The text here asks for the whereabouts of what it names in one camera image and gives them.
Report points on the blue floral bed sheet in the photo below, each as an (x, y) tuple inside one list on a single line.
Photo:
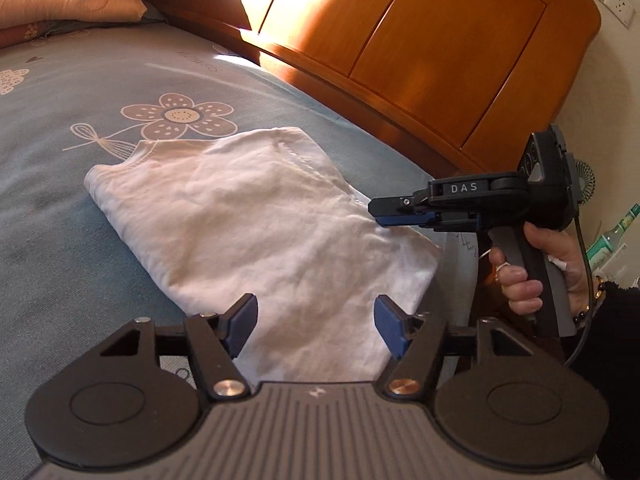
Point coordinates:
[(75, 260)]

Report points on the white wall socket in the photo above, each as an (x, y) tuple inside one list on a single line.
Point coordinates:
[(620, 5)]

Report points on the person's right hand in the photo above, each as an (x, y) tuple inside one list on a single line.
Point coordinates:
[(520, 290)]

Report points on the white long-sleeve printed shirt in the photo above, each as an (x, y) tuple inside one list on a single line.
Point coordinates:
[(250, 230)]

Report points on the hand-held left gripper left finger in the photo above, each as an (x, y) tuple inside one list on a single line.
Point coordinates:
[(242, 325)]

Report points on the orange wooden headboard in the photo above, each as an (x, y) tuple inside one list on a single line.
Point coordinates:
[(400, 50)]

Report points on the green glass bottle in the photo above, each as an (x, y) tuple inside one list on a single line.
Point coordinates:
[(607, 242)]

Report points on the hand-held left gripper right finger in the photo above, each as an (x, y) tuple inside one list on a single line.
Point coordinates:
[(392, 330)]

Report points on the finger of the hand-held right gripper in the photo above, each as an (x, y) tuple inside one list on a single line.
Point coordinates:
[(395, 206), (400, 221)]

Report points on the pink floral folded quilt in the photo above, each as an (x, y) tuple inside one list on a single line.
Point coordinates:
[(50, 5)]

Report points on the small grey fan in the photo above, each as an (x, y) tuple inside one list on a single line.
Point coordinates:
[(586, 180)]

